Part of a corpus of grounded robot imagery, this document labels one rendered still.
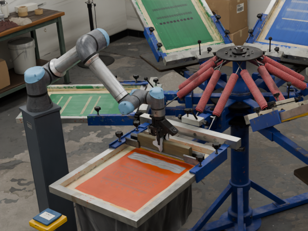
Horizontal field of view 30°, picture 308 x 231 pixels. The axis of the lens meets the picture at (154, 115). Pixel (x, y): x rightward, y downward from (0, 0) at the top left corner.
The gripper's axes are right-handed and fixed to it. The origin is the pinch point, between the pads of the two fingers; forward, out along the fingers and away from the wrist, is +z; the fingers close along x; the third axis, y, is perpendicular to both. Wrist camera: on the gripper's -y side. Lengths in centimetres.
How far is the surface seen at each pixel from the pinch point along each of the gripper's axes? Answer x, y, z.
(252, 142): -200, 54, 100
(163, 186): 25.4, -17.7, 5.5
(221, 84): -94, 20, -1
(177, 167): 7.7, -13.8, 4.7
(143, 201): 41.8, -17.5, 5.5
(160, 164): 8.7, -3.2, 4.9
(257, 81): -110, 0, -1
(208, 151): -14.5, -19.8, 3.5
